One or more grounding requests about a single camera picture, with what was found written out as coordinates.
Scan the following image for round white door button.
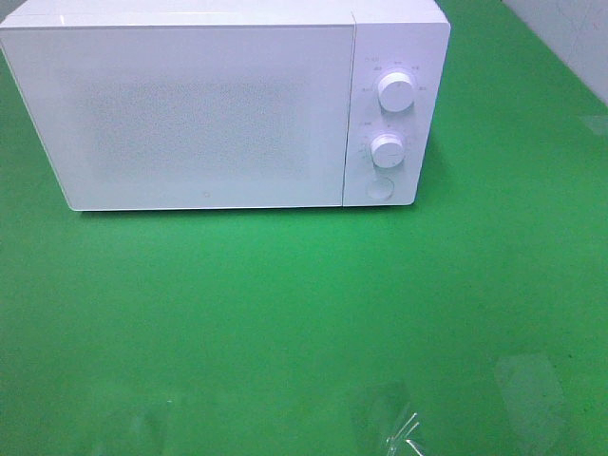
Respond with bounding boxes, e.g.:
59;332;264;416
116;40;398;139
366;177;394;200

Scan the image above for white microwave oven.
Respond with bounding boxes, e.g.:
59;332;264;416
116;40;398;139
1;1;450;207

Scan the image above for clear tape strip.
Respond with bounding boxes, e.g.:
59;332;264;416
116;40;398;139
385;404;425;456

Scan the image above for white microwave door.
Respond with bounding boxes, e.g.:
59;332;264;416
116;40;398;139
1;25;353;211

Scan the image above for white microwave knob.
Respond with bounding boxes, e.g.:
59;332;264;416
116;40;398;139
377;70;415;113
370;133;405;169

